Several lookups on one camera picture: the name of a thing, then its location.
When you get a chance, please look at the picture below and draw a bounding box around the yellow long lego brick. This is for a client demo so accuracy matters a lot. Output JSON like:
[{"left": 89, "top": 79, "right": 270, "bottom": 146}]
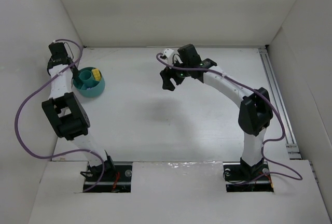
[{"left": 91, "top": 68, "right": 102, "bottom": 81}]

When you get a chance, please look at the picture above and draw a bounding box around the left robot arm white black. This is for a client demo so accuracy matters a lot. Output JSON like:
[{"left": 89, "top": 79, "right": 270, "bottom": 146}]
[{"left": 41, "top": 41, "right": 116, "bottom": 178}]

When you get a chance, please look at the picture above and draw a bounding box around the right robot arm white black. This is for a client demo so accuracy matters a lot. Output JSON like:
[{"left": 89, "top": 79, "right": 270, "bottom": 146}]
[{"left": 156, "top": 44, "right": 273, "bottom": 179}]

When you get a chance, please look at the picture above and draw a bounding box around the teal round divided container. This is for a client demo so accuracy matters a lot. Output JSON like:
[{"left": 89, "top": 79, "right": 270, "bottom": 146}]
[{"left": 73, "top": 67, "right": 105, "bottom": 98}]

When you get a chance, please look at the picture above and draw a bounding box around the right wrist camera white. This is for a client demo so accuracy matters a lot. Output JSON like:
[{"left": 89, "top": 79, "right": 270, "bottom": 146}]
[{"left": 161, "top": 48, "right": 175, "bottom": 65}]

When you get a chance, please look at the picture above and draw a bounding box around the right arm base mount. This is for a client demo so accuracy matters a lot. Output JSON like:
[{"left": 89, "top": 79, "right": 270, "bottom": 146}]
[{"left": 223, "top": 162, "right": 274, "bottom": 193}]

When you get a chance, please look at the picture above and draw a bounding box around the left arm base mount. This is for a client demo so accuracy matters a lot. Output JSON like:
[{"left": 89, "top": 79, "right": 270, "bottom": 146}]
[{"left": 80, "top": 162, "right": 133, "bottom": 193}]

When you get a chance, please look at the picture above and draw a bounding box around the aluminium rail right side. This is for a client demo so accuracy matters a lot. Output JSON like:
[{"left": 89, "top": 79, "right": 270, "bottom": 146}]
[{"left": 258, "top": 46, "right": 302, "bottom": 160}]

